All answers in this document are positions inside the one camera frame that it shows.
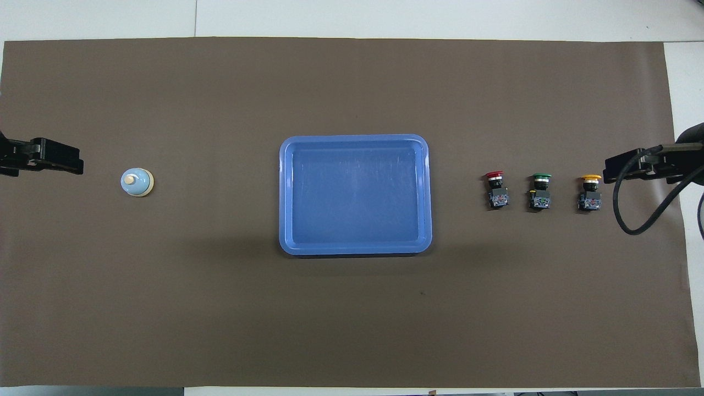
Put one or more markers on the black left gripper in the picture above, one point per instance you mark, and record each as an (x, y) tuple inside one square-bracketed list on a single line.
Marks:
[(22, 153)]

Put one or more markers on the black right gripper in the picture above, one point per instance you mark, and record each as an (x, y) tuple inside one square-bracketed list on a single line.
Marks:
[(674, 159)]

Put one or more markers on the yellow mushroom push button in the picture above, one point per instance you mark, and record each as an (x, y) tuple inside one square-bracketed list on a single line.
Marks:
[(589, 198)]

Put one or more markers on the green mushroom push button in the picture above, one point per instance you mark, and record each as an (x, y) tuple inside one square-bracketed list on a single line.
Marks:
[(540, 197)]

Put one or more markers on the red mushroom push button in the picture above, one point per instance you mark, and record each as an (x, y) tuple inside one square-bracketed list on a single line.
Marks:
[(498, 195)]

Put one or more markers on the blue plastic tray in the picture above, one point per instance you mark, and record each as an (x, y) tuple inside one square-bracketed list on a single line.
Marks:
[(355, 198)]

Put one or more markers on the round blue cream knob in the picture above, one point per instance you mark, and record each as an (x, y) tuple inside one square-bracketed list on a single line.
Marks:
[(136, 182)]

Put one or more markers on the brown table mat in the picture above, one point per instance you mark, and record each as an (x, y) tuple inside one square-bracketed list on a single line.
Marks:
[(220, 308)]

